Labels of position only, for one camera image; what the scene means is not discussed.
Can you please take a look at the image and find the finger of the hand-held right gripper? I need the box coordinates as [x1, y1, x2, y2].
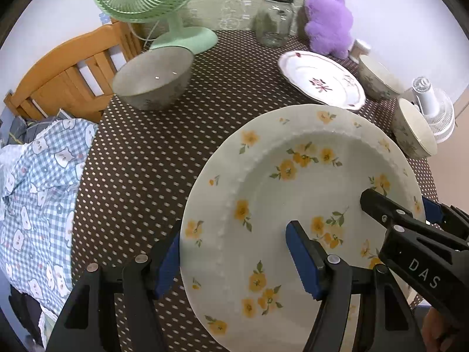
[421, 196, 469, 244]
[360, 189, 469, 334]

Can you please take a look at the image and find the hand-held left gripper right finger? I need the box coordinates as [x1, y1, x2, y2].
[286, 221, 427, 352]

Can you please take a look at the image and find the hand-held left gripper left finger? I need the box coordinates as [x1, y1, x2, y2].
[47, 220, 184, 352]

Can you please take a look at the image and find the yellow flower plate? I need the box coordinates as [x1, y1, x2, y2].
[180, 104, 427, 352]

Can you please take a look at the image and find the small cream floral bowl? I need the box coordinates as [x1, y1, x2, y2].
[357, 54, 405, 100]
[391, 98, 438, 158]

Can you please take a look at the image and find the large grey bowl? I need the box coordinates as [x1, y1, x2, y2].
[112, 47, 194, 111]

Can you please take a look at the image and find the red flower plate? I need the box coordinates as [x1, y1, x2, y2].
[277, 50, 367, 111]

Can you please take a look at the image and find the person's right hand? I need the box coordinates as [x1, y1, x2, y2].
[421, 308, 458, 352]

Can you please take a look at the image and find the white clip fan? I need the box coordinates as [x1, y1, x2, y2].
[410, 77, 456, 143]

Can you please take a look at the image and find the brown polka dot tablecloth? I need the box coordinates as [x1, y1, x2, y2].
[71, 29, 438, 352]

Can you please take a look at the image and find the blue checkered blanket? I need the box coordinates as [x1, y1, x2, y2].
[0, 117, 99, 345]

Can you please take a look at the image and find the dark cloth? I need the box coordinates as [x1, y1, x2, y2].
[9, 286, 45, 345]

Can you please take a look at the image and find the cotton swab container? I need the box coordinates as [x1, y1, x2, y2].
[349, 39, 372, 63]

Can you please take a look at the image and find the grey cloth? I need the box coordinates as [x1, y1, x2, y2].
[0, 115, 30, 147]

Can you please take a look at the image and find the purple plush toy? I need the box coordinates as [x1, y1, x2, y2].
[304, 0, 354, 59]

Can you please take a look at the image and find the wooden chair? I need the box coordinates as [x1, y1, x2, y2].
[4, 20, 145, 123]

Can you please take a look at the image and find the glass jar with dark lid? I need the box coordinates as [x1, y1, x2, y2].
[255, 0, 295, 48]

